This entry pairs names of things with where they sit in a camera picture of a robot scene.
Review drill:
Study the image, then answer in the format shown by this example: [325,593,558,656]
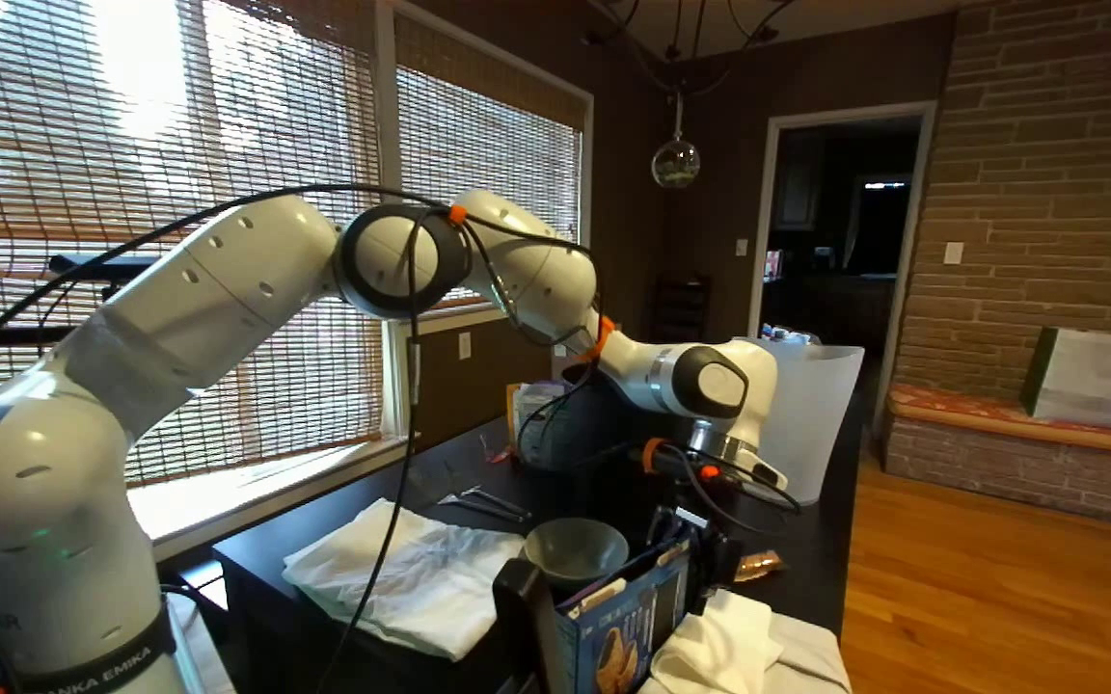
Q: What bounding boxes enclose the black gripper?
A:
[648,441,796,589]

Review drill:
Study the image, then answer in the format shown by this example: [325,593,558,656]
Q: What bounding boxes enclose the blue snack box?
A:
[534,504,713,694]

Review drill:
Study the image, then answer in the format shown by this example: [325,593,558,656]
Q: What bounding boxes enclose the brown wrapped snack bar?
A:
[728,549,790,589]

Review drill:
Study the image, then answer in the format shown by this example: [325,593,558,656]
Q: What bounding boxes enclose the grey ceramic bowl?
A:
[522,512,635,599]

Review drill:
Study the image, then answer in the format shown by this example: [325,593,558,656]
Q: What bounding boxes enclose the small white napkin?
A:
[639,586,858,694]

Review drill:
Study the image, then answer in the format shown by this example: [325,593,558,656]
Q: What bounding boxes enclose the translucent white plastic bin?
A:
[756,336,867,509]

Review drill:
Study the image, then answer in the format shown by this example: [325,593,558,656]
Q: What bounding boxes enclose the dark wooden chair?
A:
[490,556,577,694]

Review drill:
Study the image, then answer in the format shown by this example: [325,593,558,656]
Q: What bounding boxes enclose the metal serving tongs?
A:
[428,481,538,532]

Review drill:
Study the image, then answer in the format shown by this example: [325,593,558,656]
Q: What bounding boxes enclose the dark wooden rack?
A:
[648,274,713,351]

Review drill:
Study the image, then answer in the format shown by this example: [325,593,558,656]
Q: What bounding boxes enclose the large folded white cloth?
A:
[277,493,530,667]

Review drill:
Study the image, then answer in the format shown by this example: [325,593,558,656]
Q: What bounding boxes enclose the brick hearth ledge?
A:
[880,381,1111,539]

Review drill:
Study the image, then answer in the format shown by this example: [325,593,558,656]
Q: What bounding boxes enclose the hanging glass ball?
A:
[648,88,707,192]

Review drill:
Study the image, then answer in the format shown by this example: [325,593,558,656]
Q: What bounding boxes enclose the white paper bag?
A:
[1025,323,1111,435]

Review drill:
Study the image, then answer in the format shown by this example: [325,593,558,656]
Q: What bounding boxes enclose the narrow bamboo window blind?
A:
[392,61,588,309]

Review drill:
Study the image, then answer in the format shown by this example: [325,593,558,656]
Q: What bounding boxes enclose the black chandelier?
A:
[590,0,797,101]

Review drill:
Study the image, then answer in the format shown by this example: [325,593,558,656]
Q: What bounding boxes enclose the wide bamboo window blind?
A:
[0,0,390,491]

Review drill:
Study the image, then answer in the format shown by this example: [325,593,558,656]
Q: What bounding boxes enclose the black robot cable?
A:
[0,182,601,694]

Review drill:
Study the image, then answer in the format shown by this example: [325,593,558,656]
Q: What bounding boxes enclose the white door frame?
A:
[745,101,943,441]

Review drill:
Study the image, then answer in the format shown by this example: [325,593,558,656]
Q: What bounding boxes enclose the black camera on tripod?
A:
[45,246,161,280]

